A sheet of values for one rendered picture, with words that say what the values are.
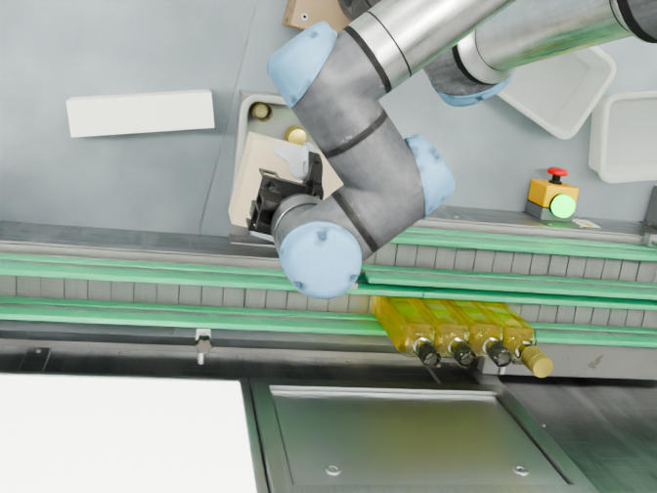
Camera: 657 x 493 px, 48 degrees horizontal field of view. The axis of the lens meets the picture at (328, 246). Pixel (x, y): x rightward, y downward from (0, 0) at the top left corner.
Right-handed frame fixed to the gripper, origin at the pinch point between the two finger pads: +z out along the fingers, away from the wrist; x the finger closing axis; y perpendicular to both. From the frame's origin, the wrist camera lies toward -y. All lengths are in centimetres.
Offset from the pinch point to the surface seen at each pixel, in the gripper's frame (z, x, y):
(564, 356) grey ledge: 23, 23, -66
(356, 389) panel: 9.6, 32.3, -21.1
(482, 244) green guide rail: 14.4, 3.4, -36.6
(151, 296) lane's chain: 22.3, 28.0, 15.5
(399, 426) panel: -1.9, 31.9, -25.6
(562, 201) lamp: 26, -6, -55
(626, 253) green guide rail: 15, -1, -64
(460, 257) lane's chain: 22.8, 8.5, -37.4
